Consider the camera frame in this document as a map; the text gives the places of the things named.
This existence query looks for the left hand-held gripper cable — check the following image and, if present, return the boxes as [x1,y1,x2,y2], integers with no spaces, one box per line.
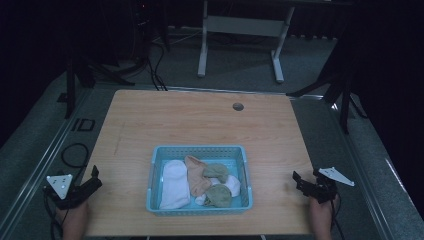
[42,188,66,240]

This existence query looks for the white desk frame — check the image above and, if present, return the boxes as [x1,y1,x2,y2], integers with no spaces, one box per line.
[197,0,296,84]

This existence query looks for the black floor cables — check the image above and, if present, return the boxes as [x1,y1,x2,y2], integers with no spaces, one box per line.
[145,41,169,92]

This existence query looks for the person's left hand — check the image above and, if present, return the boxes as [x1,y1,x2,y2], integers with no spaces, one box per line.
[55,199,90,222]

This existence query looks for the hand-held gripper cable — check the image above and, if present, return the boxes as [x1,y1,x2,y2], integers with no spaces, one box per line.
[42,188,66,240]
[329,199,346,240]

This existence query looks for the blue plastic basket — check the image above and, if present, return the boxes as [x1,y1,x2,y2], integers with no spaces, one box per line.
[145,144,254,217]

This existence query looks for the small white sock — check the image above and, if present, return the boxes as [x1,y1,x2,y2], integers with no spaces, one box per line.
[194,174,241,206]

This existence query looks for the green sock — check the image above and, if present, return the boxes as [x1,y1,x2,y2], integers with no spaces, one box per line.
[203,183,233,209]
[202,162,230,184]

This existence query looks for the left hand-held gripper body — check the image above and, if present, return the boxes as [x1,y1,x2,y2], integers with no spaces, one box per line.
[43,173,89,211]

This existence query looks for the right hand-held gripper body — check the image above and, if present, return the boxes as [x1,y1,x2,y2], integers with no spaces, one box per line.
[307,167,356,205]

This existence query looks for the large white sock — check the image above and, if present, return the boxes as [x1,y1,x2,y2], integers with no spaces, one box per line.
[158,159,192,211]

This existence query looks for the person's right hand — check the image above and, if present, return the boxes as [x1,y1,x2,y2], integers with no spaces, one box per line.
[307,194,341,218]

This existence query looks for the black metal stand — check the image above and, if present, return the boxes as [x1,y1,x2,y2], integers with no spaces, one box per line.
[56,49,136,120]
[286,63,369,135]

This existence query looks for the peach sock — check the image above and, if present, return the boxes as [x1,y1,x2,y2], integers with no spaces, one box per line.
[184,155,213,198]

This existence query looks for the right hand-held gripper cable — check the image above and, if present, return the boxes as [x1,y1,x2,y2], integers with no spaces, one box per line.
[329,199,346,240]

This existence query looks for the black looped floor cable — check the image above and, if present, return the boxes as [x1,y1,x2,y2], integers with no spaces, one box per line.
[60,142,90,169]

